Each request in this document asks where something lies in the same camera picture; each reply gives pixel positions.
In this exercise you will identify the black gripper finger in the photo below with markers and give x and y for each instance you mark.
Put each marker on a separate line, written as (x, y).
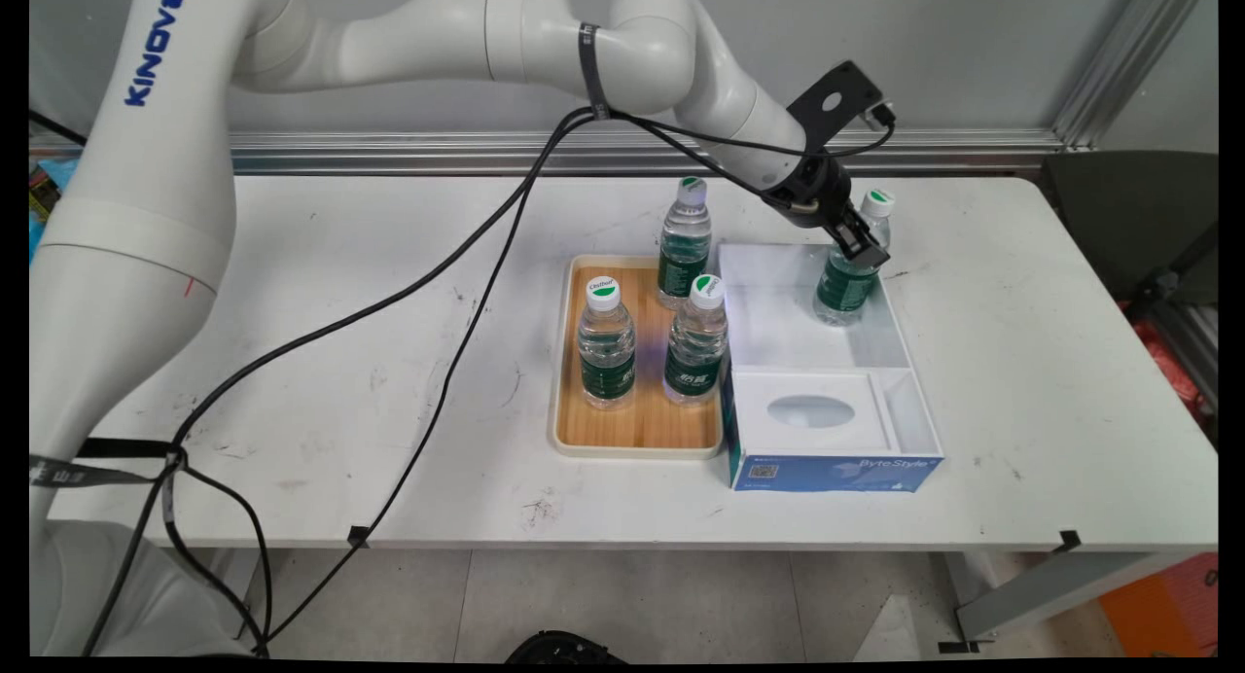
(854, 245)
(871, 235)

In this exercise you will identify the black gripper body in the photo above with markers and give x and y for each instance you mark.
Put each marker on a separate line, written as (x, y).
(812, 192)

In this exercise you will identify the water bottle green label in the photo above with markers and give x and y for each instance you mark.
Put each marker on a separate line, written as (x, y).
(684, 255)
(696, 357)
(608, 357)
(844, 289)

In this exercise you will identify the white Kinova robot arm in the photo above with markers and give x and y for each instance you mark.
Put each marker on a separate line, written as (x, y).
(146, 216)

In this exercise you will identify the white box blue sides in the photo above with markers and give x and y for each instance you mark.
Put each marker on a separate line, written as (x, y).
(827, 464)

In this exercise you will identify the black chair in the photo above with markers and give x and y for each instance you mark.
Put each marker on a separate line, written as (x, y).
(1128, 216)

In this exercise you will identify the wooden tray cream rim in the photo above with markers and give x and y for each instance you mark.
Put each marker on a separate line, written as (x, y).
(647, 425)

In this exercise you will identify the red bag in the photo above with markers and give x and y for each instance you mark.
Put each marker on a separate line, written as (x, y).
(1172, 371)

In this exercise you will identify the black tape marker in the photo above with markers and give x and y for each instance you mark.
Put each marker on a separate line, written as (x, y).
(359, 536)
(1070, 542)

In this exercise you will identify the white table leg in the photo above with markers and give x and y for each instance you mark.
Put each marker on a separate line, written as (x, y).
(1050, 590)

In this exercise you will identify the orange floor box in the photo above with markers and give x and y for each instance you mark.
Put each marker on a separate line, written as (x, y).
(1162, 615)

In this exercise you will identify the black round floor object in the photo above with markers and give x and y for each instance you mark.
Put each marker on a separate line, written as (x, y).
(564, 649)

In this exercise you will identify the blue plastic wrapped pack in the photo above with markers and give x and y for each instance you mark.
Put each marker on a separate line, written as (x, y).
(60, 172)

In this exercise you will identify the dark small can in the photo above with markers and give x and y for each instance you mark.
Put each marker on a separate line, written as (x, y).
(43, 194)

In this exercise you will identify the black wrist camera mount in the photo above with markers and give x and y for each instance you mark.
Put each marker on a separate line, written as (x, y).
(846, 85)

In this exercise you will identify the aluminium frame post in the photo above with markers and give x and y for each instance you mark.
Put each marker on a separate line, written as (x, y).
(1119, 70)

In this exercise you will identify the aluminium frame rail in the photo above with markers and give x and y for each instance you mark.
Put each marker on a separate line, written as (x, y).
(438, 152)

